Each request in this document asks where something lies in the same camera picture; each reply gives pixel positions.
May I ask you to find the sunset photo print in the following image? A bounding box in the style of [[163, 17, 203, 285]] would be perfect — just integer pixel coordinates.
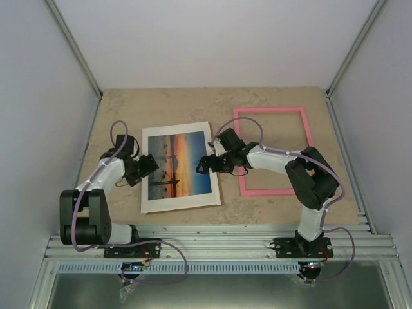
[[148, 131, 212, 200]]

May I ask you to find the white photo mat board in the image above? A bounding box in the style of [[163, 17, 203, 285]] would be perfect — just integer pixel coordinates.
[[141, 122, 221, 214]]

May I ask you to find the pink picture frame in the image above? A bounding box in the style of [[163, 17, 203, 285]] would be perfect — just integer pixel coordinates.
[[233, 106, 314, 196]]

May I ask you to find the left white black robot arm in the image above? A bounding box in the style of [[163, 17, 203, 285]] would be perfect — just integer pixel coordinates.
[[59, 135, 158, 257]]

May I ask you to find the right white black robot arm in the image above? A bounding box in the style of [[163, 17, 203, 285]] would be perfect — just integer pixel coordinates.
[[196, 129, 341, 257]]

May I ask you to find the clear plastic bag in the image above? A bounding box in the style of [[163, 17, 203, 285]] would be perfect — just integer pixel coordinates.
[[119, 282, 136, 304]]

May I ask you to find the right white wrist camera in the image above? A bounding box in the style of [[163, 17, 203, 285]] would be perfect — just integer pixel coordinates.
[[210, 140, 227, 156]]

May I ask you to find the aluminium rail platform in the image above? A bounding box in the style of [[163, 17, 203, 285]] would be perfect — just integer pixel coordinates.
[[43, 205, 402, 263]]

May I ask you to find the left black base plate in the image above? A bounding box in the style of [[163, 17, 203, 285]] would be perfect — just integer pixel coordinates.
[[103, 238, 162, 259]]

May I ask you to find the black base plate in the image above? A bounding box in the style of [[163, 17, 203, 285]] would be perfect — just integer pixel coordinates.
[[270, 237, 334, 259], [103, 238, 162, 259]]

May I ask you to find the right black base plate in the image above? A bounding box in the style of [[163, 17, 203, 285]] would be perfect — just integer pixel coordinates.
[[270, 237, 334, 259]]

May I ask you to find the light blue cable duct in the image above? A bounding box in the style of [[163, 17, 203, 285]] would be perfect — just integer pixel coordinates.
[[57, 261, 320, 275]]

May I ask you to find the aluminium corner post left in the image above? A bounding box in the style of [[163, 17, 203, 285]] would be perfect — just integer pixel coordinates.
[[44, 0, 103, 100]]

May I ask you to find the aluminium corner post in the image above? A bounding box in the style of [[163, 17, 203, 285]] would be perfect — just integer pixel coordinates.
[[44, 0, 103, 100], [325, 0, 389, 100]]

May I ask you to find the aluminium corner post right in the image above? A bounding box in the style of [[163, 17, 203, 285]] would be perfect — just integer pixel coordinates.
[[325, 0, 389, 100]]

